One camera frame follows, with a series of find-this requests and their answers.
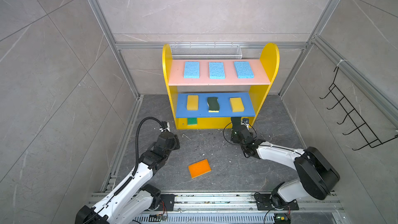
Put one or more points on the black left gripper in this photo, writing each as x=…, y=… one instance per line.
x=175, y=141

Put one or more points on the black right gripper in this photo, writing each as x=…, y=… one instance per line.
x=233, y=137

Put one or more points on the yellow sponge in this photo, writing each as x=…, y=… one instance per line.
x=237, y=105
x=192, y=102

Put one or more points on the dark green sponge curved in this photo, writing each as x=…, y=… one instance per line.
x=213, y=105

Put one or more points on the blue sponge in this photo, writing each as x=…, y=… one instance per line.
x=216, y=70
x=191, y=70

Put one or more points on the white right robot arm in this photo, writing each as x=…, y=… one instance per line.
x=316, y=176

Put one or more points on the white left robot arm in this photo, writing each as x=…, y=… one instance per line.
x=133, y=195

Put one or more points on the yellow shelf unit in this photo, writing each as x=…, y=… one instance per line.
x=253, y=92

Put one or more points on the orange sponge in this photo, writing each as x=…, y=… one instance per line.
x=199, y=168

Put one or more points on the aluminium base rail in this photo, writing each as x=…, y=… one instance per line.
x=234, y=208

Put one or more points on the black wire hook rack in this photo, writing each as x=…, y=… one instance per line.
x=370, y=138

